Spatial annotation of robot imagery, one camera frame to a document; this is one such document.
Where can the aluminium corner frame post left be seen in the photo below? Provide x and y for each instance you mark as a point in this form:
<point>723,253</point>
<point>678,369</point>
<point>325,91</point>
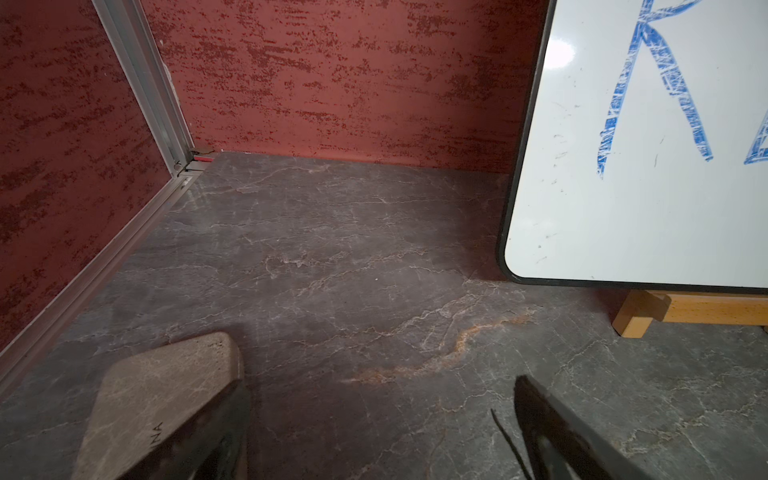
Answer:
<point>94,151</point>

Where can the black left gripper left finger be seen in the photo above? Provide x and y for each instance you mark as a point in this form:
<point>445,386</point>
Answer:
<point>146,397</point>

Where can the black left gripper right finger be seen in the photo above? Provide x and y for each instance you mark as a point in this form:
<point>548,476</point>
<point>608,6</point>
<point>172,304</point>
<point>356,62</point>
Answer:
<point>559,444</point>

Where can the white dry-erase board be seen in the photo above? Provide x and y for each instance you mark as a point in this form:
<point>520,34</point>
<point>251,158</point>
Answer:
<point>643,154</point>

